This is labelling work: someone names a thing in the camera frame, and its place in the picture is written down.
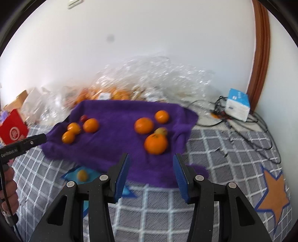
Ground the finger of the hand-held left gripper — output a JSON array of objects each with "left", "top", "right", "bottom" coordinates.
[{"left": 23, "top": 133, "right": 47, "bottom": 149}]

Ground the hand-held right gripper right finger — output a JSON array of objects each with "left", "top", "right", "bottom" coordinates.
[{"left": 173, "top": 153, "right": 273, "bottom": 242}]

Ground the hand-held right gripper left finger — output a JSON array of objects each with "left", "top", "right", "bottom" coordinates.
[{"left": 28, "top": 152, "right": 131, "bottom": 242}]

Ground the large orange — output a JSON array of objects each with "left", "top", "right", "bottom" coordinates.
[{"left": 144, "top": 133, "right": 168, "bottom": 155}]

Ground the medium orange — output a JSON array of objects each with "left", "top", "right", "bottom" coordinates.
[
  {"left": 83, "top": 118, "right": 99, "bottom": 133},
  {"left": 134, "top": 117, "right": 154, "bottom": 134}
]

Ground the clear bag of brown fruits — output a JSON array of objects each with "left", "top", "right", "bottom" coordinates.
[{"left": 132, "top": 84, "right": 168, "bottom": 103}]

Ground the person's left hand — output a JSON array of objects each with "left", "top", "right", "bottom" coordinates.
[{"left": 0, "top": 166, "right": 20, "bottom": 216}]

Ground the red box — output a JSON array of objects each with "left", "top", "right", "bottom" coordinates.
[{"left": 0, "top": 109, "right": 29, "bottom": 145}]

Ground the purple towel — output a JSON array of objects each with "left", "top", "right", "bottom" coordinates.
[{"left": 40, "top": 100, "right": 209, "bottom": 188}]

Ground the white plastic bag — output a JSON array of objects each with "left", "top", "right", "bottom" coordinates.
[{"left": 22, "top": 87, "right": 51, "bottom": 124}]

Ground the brown cardboard box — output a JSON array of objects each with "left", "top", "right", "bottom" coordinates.
[{"left": 3, "top": 90, "right": 28, "bottom": 112}]

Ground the grey checked blanket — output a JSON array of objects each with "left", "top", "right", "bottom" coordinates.
[{"left": 9, "top": 102, "right": 294, "bottom": 242}]

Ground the blue tissue pack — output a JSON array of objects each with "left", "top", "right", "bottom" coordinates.
[{"left": 225, "top": 88, "right": 251, "bottom": 122}]

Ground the crumpled clear plastic bag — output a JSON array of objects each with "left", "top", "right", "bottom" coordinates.
[{"left": 126, "top": 55, "right": 215, "bottom": 106}]

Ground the grey cable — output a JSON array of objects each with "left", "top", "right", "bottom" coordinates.
[{"left": 182, "top": 100, "right": 231, "bottom": 127}]

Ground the brown wooden door frame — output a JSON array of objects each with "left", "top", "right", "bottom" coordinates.
[{"left": 247, "top": 0, "right": 271, "bottom": 110}]

